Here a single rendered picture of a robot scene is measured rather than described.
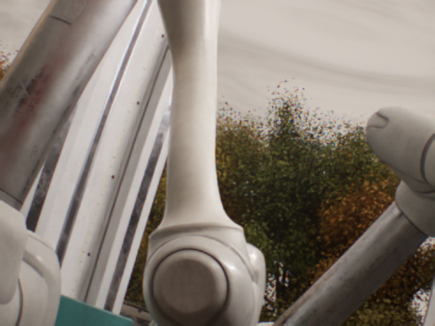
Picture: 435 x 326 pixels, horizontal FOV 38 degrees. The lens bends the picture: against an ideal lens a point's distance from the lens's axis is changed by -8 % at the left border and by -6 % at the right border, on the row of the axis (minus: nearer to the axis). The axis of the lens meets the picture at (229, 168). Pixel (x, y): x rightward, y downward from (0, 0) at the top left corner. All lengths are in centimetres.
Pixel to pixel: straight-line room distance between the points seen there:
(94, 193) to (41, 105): 56
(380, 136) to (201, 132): 43
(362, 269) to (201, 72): 55
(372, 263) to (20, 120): 75
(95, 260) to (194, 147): 62
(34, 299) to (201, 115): 33
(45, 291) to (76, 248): 39
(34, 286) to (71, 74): 29
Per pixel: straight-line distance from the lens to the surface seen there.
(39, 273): 90
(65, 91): 77
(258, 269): 82
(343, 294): 127
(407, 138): 106
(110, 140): 132
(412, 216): 121
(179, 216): 68
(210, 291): 60
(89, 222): 129
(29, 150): 75
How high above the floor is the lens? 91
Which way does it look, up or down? 16 degrees up
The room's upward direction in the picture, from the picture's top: 16 degrees clockwise
